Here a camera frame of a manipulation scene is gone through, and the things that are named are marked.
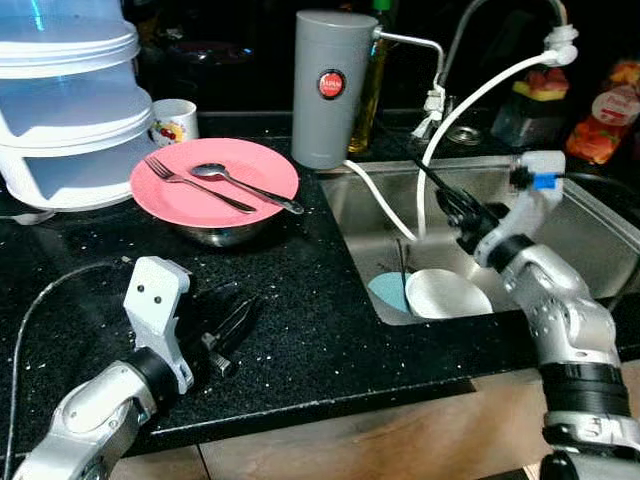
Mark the yellow oil bottle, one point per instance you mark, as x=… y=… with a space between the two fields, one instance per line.
x=368 y=100

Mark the stainless steel sink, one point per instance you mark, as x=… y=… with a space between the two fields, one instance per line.
x=590 y=235

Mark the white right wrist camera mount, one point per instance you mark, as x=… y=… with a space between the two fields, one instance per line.
x=530 y=205

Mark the grey water filter canister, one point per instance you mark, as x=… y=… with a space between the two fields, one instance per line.
x=330 y=120

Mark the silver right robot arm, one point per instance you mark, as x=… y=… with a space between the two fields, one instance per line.
x=560 y=310

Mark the light blue plate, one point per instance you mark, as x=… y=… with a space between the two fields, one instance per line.
x=388 y=293

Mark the stainless steel bowl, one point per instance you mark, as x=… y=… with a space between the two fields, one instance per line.
x=225 y=235

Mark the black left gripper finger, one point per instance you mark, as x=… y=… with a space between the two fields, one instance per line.
x=238 y=312
x=245 y=326

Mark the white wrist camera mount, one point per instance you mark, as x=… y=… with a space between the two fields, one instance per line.
x=155 y=300
x=530 y=205

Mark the white plate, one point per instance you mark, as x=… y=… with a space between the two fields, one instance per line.
x=448 y=295

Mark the orange soap pump bottle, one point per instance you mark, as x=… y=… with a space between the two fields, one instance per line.
x=605 y=120

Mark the metal fork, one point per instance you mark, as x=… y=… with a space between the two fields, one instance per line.
x=200 y=187

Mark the pink plate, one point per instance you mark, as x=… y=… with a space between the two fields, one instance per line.
x=250 y=165

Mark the white printed mug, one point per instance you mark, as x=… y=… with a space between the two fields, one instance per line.
x=175 y=120

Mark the wooden cabinet front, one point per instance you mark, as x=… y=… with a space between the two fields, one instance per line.
x=400 y=435

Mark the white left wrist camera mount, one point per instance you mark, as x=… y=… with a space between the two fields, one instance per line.
x=155 y=300

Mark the white tiered plastic container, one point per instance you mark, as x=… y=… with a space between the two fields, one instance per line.
x=70 y=130

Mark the metal spoon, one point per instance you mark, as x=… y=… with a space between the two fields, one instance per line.
x=210 y=171

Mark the metal gooseneck faucet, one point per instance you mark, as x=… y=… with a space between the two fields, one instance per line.
x=462 y=40

